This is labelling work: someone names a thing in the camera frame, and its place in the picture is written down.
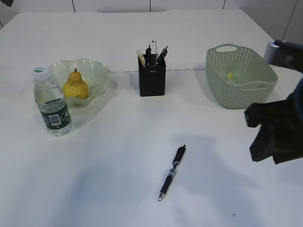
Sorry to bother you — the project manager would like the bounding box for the black pen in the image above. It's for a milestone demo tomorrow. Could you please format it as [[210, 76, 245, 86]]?
[[158, 145, 186, 201]]

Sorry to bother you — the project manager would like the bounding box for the yellow pear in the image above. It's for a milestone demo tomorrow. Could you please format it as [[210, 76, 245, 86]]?
[[62, 69, 89, 99]]

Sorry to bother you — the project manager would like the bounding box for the black pen across ruler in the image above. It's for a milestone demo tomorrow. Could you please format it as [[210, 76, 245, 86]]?
[[155, 46, 168, 67]]

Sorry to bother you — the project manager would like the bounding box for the yellow white waste paper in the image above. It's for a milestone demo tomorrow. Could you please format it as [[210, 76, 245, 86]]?
[[221, 72, 267, 89]]

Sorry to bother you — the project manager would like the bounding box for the clear water bottle green label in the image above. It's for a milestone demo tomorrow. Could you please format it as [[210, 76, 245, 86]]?
[[32, 67, 72, 137]]

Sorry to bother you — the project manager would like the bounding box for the green woven plastic basket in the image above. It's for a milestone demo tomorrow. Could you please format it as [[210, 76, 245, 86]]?
[[205, 44, 278, 109]]

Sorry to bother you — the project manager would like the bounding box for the clear plastic ruler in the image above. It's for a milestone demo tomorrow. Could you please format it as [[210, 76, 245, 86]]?
[[149, 39, 157, 54]]

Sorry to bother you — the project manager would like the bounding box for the yellow green pen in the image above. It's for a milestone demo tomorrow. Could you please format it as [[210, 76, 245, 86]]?
[[136, 49, 146, 68]]

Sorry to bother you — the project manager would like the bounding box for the black square pen holder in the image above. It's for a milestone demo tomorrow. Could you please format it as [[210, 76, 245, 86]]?
[[138, 59, 166, 97]]

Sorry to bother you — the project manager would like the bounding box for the black pen apart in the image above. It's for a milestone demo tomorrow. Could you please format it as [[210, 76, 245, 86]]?
[[145, 45, 152, 67]]

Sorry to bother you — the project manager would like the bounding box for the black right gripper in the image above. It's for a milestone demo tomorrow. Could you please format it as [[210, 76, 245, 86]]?
[[244, 80, 303, 165]]

